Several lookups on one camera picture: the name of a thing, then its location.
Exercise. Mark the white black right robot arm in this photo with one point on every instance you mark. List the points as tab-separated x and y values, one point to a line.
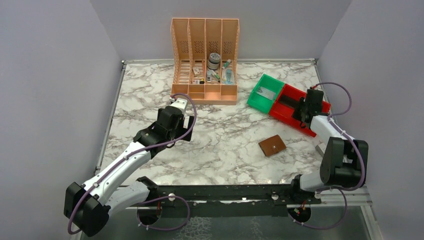
343	164

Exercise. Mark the green plastic bin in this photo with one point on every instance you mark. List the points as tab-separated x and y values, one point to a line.
260	103

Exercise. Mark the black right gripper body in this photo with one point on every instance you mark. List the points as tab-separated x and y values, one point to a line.
297	115

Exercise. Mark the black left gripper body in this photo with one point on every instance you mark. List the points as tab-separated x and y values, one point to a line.
180	130

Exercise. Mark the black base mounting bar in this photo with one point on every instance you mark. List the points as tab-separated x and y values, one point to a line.
180	208

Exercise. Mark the brown leather card holder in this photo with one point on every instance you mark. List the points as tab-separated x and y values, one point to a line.
272	145

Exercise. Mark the small grey white bottle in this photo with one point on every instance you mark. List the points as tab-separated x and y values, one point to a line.
208	77

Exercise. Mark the red plastic bin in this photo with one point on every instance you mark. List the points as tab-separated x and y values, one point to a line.
284	114

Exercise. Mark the black card in red bin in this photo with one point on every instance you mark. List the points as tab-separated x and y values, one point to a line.
288	101

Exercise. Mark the small red black item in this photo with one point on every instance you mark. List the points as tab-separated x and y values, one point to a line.
198	81

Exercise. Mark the grey round tin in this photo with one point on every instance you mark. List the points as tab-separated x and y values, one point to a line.
214	60

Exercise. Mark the orange plastic desk organizer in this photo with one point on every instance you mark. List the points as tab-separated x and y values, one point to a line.
193	39

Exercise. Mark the small white red box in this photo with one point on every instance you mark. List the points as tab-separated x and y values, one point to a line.
321	148

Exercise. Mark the teal packaged item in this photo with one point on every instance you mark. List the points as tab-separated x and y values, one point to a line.
228	77

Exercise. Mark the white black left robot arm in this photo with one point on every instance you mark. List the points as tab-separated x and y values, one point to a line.
88	206

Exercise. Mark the silver card in green bin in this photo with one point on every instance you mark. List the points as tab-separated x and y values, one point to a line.
266	93

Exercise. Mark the green white marker pen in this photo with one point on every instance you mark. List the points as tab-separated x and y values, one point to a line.
215	75

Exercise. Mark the aluminium frame rail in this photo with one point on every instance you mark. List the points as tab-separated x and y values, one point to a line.
277	194

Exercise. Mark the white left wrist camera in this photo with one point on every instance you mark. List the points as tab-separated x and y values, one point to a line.
181	104

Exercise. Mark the small teal tube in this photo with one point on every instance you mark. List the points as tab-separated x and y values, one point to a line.
226	64

